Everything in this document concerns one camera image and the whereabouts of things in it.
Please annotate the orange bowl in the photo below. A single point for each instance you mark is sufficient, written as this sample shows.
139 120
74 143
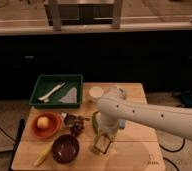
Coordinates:
55 122

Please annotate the yellow round fruit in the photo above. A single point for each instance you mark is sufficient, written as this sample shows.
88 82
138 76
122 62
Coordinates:
43 122

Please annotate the dark object on floor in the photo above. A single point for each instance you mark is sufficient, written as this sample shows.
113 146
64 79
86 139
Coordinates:
185 98

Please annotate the grey cloth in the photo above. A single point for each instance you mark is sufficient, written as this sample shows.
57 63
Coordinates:
70 96

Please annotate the metal measuring cup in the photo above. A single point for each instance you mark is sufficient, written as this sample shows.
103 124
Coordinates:
69 119

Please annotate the white brush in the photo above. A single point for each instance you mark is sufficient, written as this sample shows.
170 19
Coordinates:
45 98

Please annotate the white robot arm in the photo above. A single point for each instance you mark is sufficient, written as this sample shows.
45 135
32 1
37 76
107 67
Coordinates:
114 106

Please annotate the dark red bowl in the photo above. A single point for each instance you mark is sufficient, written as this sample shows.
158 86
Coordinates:
65 149

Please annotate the green vegetable toy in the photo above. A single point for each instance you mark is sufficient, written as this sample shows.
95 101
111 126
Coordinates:
94 122

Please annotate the green plastic tray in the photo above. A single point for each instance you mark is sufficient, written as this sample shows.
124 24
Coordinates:
57 91

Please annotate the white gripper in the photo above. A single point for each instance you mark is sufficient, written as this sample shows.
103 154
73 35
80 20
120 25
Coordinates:
102 142

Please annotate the yellow banana toy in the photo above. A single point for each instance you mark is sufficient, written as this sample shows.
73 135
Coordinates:
42 157

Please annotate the blue eraser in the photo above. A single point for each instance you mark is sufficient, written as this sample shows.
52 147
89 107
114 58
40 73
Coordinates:
122 123

